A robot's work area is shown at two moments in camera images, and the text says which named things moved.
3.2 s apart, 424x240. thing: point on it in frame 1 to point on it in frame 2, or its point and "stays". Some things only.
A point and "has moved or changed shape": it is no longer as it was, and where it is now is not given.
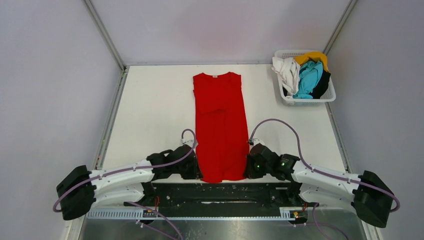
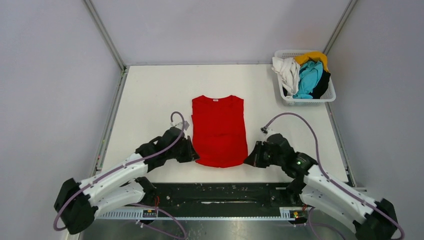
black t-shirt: [322, 86] stays
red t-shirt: [222, 136] has moved or changed shape
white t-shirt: [288, 69] stays
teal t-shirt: [310, 74] stays
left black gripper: [195, 173] to [191, 154]
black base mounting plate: [219, 196] stays
